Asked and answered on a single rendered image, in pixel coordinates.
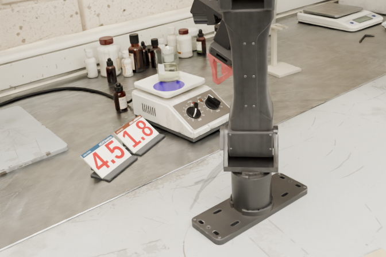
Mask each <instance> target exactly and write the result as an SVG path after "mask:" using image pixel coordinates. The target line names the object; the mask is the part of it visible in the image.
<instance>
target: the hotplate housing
mask: <svg viewBox="0 0 386 257"><path fill-rule="evenodd" d="M210 89H211V88H210V87H208V86H206V85H203V84H201V85H199V86H197V87H194V88H192V89H189V90H188V91H185V92H182V93H180V94H178V95H175V96H173V97H171V98H163V97H161V96H158V95H155V94H152V93H150V92H146V91H144V90H141V89H139V88H138V89H135V90H133V92H132V100H133V109H134V114H135V116H136V117H137V116H139V115H141V116H142V117H143V118H144V119H145V120H146V121H147V122H148V123H150V124H152V125H155V126H157V127H159V128H161V129H164V130H167V131H169V132H171V133H173V134H176V135H178V136H180V137H183V138H185V139H188V140H189V141H192V142H195V141H197V140H199V139H201V138H203V137H205V136H207V135H209V134H211V133H213V132H215V131H217V130H218V129H220V127H221V126H224V125H228V121H229V113H228V114H226V115H224V116H222V117H220V118H218V119H216V120H214V121H212V122H210V123H208V124H206V125H204V126H202V127H200V128H198V129H196V130H194V129H193V128H192V127H191V126H190V125H189V124H188V123H187V122H186V121H185V120H184V119H183V118H182V116H181V115H180V114H179V113H178V112H177V111H176V110H175V109H174V108H173V106H174V105H176V104H178V103H180V102H183V101H185V100H187V99H189V98H192V97H194V96H196V95H199V94H201V93H203V92H205V91H208V90H210ZM211 90H212V89H211ZM212 91H213V90H212ZM213 92H214V91H213ZM214 93H215V92H214ZM215 94H216V93H215ZM216 95H217V94H216ZM217 96H218V95H217ZM218 97H219V96H218ZM219 98H220V97H219ZM220 99H221V98H220ZM221 100H222V99H221ZM222 101H223V100H222ZM223 102H224V101H223ZM224 103H225V102H224ZM225 104H226V103H225ZM226 105H227V104H226ZM227 106H228V105H227ZM228 107H229V106H228ZM229 108H230V107H229Z"/></svg>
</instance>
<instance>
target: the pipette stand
mask: <svg viewBox="0 0 386 257"><path fill-rule="evenodd" d="M283 28H284V29H287V28H288V26H285V25H281V24H273V25H271V65H269V66H268V74H270V75H273V76H276V77H278V78H280V77H284V76H287V75H291V74H293V73H297V72H300V71H301V70H302V69H301V68H298V67H295V66H293V65H290V64H287V63H284V62H279V63H277V30H283Z"/></svg>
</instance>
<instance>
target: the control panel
mask: <svg viewBox="0 0 386 257"><path fill-rule="evenodd" d="M208 94H210V95H212V96H213V97H215V98H216V99H218V100H219V101H220V102H221V103H220V105H219V108H218V109H216V110H212V109H209V108H208V107H207V106H206V105H205V101H206V99H207V96H208ZM199 99H202V102H200V101H199ZM192 102H197V103H198V109H199V110H200V111H201V116H200V117H199V118H198V119H194V118H191V117H189V116H188V115H187V113H186V110H187V108H188V107H193V104H192ZM173 108H174V109H175V110H176V111H177V112H178V113H179V114H180V115H181V116H182V118H183V119H184V120H185V121H186V122H187V123H188V124H189V125H190V126H191V127H192V128H193V129H194V130H196V129H198V128H200V127H202V126H204V125H206V124H208V123H210V122H212V121H214V120H216V119H218V118H220V117H222V116H224V115H226V114H228V113H229V110H230V108H229V107H228V106H227V105H226V104H225V103H224V102H223V101H222V100H221V99H220V98H219V97H218V96H217V95H216V94H215V93H214V92H213V91H212V90H211V89H210V90H208V91H205V92H203V93H201V94H199V95H196V96H194V97H192V98H189V99H187V100H185V101H183V102H180V103H178V104H176V105H174V106H173Z"/></svg>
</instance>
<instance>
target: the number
mask: <svg viewBox="0 0 386 257"><path fill-rule="evenodd" d="M126 155H128V152H127V151H126V150H125V149H124V148H123V147H122V146H121V145H120V144H119V143H118V142H117V141H116V140H115V139H114V138H112V139H111V140H109V141H108V142H106V143H105V144H104V145H102V146H101V147H99V148H98V149H96V150H95V151H93V152H92V153H91V154H89V155H88V156H86V157H85V159H86V160H88V162H89V163H90V164H92V166H93V167H94V168H95V169H96V170H97V171H98V172H99V173H100V174H101V175H102V174H103V173H104V172H106V171H107V170H108V169H110V168H111V167H112V166H113V165H115V164H116V163H117V162H118V161H120V160H121V159H123V157H125V156H126Z"/></svg>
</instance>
